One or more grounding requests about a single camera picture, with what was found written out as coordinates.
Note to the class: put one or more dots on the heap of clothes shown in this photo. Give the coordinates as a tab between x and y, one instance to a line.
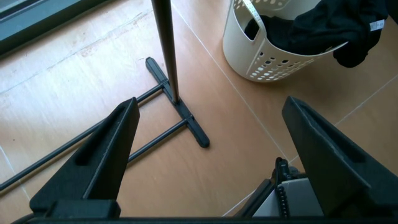
326	28

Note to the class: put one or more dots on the black clothes rack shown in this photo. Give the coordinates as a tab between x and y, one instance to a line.
168	46

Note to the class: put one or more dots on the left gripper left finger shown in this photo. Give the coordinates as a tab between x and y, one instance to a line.
77	186

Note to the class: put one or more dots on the window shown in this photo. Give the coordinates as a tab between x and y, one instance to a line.
31	25

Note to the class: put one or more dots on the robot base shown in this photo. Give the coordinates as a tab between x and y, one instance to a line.
298	196

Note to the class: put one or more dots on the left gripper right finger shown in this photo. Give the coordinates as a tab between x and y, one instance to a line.
357	193

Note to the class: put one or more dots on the white laundry basket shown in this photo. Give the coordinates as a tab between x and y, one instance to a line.
239	53

